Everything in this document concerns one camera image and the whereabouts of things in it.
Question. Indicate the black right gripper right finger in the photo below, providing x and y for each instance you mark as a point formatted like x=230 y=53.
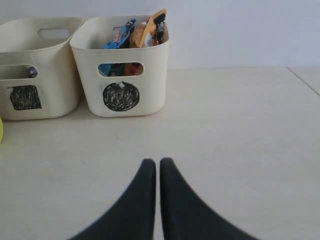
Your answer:
x=185 y=216

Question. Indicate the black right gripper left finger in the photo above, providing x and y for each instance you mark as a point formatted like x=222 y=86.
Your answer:
x=132 y=216

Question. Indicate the yellow chips can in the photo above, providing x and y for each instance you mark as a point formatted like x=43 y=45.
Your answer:
x=1 y=130

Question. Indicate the blue instant noodle packet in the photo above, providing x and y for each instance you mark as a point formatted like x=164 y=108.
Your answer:
x=121 y=40

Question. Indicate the orange instant noodle packet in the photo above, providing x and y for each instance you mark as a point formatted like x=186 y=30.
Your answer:
x=148 y=33

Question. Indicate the purple juice carton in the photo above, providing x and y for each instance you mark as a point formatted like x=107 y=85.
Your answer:
x=32 y=71

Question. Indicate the right cream plastic bin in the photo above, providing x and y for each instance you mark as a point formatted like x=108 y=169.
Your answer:
x=119 y=96

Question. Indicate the cream plastic bin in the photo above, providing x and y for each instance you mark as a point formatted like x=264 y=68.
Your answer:
x=45 y=44
x=119 y=96

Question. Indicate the middle cream plastic bin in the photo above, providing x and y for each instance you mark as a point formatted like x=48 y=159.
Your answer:
x=45 y=44

